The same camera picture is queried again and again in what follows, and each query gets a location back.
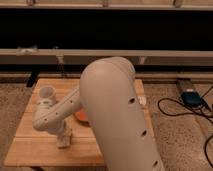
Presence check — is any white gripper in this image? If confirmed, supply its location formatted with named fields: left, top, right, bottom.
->
left=56, top=122, right=72, bottom=140

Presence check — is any white sponge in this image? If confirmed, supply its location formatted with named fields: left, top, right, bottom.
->
left=57, top=134, right=71, bottom=148

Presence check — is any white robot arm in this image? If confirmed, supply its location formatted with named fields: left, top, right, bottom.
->
left=33, top=57, right=165, bottom=171

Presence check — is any orange bowl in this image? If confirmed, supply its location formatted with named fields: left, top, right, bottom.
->
left=74, top=109, right=88, bottom=123

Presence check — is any white plastic cup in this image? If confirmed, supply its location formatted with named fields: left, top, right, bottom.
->
left=38, top=85, right=56, bottom=105

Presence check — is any blue power adapter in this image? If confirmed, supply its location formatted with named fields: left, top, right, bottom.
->
left=181, top=92, right=202, bottom=107

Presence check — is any wooden rail bench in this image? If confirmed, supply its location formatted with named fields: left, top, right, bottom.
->
left=0, top=48, right=213, bottom=66

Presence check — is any black cable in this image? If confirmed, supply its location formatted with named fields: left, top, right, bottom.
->
left=157, top=83, right=213, bottom=168

